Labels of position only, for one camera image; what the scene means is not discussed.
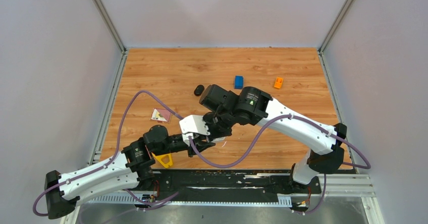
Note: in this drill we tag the black earbud charging case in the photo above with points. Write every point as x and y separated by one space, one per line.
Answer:
199 90

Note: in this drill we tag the aluminium slotted rail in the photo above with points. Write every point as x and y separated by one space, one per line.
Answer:
337 185

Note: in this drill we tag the pink picture card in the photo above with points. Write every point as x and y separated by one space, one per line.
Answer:
161 115

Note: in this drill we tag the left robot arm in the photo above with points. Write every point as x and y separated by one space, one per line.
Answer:
126 169

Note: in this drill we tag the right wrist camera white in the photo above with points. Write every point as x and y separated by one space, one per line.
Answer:
194 124

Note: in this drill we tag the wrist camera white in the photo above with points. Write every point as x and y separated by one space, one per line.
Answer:
194 124
187 137

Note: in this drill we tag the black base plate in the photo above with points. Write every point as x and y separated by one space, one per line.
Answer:
167 182

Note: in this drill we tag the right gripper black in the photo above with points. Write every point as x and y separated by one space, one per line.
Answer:
226 133

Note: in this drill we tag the orange round toy brick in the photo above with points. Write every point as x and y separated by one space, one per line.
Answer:
278 83

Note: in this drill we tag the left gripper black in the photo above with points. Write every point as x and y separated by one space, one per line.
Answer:
201 146

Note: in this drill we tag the blue toy block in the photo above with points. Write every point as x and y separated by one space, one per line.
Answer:
238 82

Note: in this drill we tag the yellow triangular plastic frame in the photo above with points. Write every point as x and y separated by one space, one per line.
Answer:
165 160

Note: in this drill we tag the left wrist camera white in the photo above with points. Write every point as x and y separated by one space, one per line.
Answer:
187 137

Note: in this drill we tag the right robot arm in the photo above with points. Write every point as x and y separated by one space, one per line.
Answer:
258 108

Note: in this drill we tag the white earbud charging case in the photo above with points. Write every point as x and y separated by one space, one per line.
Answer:
215 140

